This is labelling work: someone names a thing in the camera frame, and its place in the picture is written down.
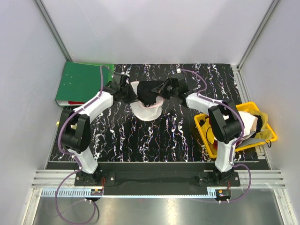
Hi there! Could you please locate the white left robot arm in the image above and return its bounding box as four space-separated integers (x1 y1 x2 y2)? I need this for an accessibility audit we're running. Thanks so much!
58 73 137 186

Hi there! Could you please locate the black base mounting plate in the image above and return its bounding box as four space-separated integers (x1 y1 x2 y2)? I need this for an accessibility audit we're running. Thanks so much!
75 162 240 196

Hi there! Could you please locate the white pink mesh laundry bag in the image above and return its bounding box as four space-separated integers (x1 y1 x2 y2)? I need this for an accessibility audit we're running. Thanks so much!
130 81 164 121

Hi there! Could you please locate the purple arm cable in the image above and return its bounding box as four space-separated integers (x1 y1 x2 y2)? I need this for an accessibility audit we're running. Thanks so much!
54 65 113 223
180 69 253 204

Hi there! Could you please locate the white garment in bin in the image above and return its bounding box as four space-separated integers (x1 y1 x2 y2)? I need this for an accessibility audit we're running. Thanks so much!
239 111 258 139

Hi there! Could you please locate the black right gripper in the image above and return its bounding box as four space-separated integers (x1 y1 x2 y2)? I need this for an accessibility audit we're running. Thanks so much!
152 78 178 100

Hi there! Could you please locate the black bra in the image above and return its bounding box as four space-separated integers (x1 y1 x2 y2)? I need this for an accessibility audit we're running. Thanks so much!
137 81 163 107

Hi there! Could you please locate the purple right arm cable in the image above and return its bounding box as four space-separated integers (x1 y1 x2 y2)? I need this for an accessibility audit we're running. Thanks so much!
180 69 253 204

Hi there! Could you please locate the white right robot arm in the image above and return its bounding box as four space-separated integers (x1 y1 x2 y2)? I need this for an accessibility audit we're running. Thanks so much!
151 73 244 186

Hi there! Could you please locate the red folder under binder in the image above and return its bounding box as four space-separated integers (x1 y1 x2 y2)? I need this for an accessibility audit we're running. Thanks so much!
68 101 84 105

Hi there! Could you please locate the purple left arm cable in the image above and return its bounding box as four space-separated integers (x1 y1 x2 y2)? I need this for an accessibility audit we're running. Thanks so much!
54 65 113 223

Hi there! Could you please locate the green ring binder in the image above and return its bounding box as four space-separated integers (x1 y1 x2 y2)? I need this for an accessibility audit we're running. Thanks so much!
55 61 114 106

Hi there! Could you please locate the yellow plastic bin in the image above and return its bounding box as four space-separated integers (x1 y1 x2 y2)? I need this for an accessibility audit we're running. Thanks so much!
194 101 278 159

